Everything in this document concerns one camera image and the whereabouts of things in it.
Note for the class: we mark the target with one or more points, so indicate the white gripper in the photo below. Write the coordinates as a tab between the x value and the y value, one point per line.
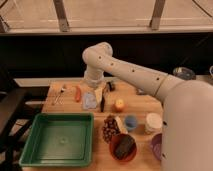
93	78

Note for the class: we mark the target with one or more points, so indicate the light blue towel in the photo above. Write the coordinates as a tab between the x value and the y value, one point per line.
89	101

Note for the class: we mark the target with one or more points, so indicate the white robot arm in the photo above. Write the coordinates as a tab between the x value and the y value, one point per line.
187	134

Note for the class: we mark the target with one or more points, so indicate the blue plastic cup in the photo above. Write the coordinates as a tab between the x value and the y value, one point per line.
130	122

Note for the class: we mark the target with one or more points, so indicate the black tongs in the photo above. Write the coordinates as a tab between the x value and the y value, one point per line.
109	87

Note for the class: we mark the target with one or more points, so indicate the orange carrot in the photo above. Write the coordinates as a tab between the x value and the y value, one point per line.
78	94

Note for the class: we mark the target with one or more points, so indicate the orange fruit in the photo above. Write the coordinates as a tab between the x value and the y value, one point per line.
119	105

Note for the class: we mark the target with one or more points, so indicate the pine cone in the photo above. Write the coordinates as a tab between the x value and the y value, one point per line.
110	128

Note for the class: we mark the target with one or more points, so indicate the blue sponge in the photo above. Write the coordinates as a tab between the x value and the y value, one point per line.
140	91

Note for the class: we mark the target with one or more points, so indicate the cream wooden block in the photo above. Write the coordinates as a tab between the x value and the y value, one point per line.
121	125

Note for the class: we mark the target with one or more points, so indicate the orange bowl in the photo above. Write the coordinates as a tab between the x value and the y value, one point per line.
115	142

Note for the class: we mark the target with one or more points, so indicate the dark sponge in bowl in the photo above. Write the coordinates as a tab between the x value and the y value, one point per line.
124	147

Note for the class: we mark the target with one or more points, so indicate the white lidded jar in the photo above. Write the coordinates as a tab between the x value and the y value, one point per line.
153	123

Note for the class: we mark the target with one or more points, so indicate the green plastic tray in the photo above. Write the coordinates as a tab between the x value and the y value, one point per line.
59	140

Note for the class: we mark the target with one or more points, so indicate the purple bowl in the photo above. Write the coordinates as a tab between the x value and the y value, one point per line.
155	145

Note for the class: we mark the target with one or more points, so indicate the black chair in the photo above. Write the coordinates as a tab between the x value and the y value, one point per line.
16	116

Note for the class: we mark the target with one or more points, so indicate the metal bowl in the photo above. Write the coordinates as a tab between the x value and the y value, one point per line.
184	73

